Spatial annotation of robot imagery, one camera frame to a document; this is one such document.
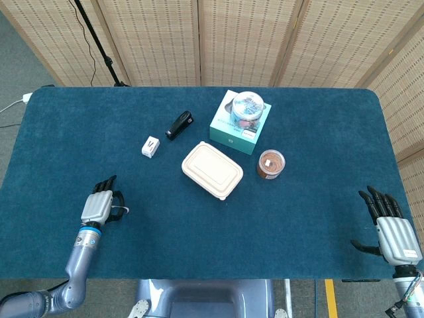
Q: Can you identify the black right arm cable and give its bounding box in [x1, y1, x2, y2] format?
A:
[384, 270, 424, 315]

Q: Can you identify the small white staple box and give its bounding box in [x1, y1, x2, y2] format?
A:
[141, 135, 160, 159]

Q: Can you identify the blue table cloth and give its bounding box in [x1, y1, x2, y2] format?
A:
[0, 86, 424, 281]

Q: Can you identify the teal cardboard box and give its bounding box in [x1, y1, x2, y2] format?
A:
[209, 89, 272, 156]

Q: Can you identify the white power plug with cable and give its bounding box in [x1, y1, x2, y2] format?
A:
[0, 92, 33, 114]

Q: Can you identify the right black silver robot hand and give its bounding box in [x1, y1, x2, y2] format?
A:
[350, 185, 423, 266]

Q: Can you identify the black stapler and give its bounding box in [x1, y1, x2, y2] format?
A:
[165, 110, 195, 141]

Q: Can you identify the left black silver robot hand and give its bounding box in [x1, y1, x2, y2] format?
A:
[80, 175, 129, 227]

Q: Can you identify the black tripod stand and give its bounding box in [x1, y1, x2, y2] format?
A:
[73, 0, 131, 87]

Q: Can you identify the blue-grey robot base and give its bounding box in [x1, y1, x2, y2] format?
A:
[127, 279, 289, 318]

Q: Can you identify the thin black hanging cable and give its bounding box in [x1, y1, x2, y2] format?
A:
[68, 0, 97, 85]

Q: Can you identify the cream lidded food container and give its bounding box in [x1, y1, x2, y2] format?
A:
[181, 140, 244, 201]

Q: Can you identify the yellow floor tape strip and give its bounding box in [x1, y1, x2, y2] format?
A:
[324, 279, 339, 318]

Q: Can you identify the clear jar of binder clips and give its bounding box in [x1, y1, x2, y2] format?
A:
[231, 91, 267, 131]

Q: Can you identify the clear jar of rubber bands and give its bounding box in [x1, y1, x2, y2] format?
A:
[256, 149, 286, 180]

